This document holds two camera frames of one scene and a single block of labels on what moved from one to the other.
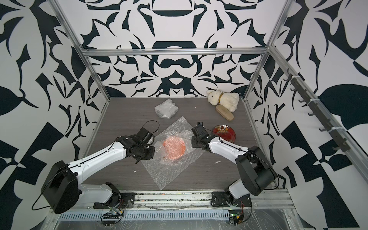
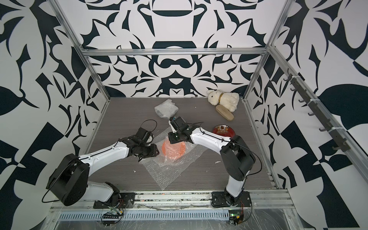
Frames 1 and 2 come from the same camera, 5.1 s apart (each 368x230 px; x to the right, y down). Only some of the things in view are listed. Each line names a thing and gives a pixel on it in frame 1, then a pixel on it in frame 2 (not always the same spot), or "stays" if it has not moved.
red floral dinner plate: [225, 132] stays
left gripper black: [153, 150] stays
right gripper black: [193, 142] to [171, 140]
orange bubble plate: [174, 147] stays
